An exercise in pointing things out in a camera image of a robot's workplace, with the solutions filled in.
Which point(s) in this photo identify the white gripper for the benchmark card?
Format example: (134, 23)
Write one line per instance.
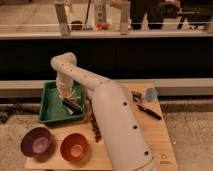
(64, 88)

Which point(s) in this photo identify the yellow banana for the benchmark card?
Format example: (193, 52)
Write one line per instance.
(71, 97)

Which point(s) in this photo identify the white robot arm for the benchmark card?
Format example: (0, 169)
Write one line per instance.
(112, 106)

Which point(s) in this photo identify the blue metal cup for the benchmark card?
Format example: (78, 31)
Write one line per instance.
(151, 94)

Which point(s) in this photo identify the grey sponge block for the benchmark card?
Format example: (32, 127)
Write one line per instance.
(72, 106)

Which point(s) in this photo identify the green plastic tray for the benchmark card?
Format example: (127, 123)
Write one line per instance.
(52, 111)

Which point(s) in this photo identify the brown grape bunch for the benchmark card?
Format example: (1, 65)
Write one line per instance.
(94, 124)

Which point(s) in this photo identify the wooden board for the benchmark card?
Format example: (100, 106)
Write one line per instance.
(97, 159)

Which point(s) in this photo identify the purple bowl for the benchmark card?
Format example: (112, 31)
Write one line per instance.
(36, 142)

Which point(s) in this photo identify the orange bowl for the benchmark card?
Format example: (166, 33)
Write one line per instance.
(74, 147)

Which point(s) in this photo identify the person in black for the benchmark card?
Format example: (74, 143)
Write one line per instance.
(155, 11)

